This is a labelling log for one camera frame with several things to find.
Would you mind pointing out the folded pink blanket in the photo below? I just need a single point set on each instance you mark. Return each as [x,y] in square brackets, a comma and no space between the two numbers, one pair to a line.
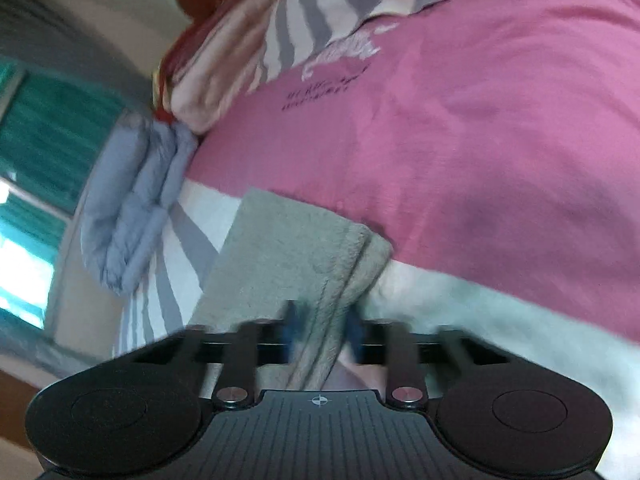
[215,75]

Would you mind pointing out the folded blue duvet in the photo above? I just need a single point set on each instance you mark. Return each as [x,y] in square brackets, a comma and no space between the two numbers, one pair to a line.
[135,210]

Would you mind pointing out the grey curtain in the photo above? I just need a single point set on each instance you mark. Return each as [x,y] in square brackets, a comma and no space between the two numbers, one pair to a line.
[75,40]
[50,345]

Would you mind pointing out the stack of folded clothes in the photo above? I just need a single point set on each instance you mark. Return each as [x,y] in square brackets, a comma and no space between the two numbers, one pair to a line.
[166,112]

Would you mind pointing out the bed with striped sheet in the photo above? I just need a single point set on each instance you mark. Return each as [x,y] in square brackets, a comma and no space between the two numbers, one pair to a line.
[475,135]

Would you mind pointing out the striped pillow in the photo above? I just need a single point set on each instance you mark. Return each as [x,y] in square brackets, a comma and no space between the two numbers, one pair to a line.
[320,10]

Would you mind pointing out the grey pants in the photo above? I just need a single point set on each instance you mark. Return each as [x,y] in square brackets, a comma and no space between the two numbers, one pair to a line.
[280,250]

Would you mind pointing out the sliding window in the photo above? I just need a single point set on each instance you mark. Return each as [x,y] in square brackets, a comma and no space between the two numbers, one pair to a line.
[45,125]

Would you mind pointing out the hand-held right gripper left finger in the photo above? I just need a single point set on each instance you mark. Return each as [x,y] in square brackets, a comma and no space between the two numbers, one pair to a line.
[292,331]

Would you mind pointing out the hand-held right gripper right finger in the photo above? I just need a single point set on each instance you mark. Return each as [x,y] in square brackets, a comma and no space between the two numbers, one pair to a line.
[355,334]

